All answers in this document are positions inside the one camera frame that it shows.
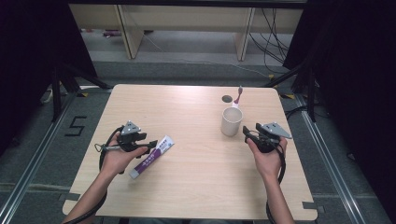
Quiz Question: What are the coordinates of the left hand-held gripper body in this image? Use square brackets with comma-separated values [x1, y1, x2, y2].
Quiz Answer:
[117, 120, 142, 153]

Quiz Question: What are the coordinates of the light wooden desk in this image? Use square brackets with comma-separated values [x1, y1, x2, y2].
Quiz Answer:
[68, 3, 304, 62]

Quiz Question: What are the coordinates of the person's left hand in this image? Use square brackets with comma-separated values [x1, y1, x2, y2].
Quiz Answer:
[99, 134, 149, 180]

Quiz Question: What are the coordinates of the black metal stand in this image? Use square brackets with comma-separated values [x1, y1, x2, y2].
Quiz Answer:
[50, 61, 114, 123]
[262, 60, 319, 123]

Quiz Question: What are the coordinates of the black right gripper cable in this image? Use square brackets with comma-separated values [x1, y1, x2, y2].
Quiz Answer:
[264, 143, 288, 224]

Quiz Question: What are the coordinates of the pink toothbrush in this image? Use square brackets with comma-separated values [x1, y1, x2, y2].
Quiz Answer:
[233, 86, 245, 109]

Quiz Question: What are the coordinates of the person's right hand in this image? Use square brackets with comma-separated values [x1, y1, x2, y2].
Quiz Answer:
[246, 136, 289, 185]

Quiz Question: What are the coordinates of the metal floor rail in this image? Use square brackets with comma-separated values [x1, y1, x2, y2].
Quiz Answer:
[0, 91, 78, 224]
[293, 92, 368, 224]

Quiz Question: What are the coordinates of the grey tape piece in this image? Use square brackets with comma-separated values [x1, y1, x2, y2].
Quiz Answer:
[57, 192, 81, 202]
[302, 201, 325, 215]

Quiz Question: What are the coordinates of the bundle of black floor cables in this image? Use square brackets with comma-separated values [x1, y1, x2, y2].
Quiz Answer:
[247, 7, 294, 75]

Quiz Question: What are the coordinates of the white cup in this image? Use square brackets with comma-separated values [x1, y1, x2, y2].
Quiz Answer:
[219, 102, 245, 137]

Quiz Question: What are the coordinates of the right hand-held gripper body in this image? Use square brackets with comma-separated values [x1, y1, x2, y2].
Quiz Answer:
[248, 121, 293, 154]

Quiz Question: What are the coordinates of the white and purple toothpaste tube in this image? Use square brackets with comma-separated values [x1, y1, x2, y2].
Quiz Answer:
[128, 134, 176, 180]

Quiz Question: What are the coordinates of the black curtain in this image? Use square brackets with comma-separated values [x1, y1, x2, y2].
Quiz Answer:
[0, 0, 98, 157]
[283, 0, 396, 216]

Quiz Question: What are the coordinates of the white floor cable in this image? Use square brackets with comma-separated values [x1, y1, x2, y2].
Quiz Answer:
[142, 31, 273, 79]

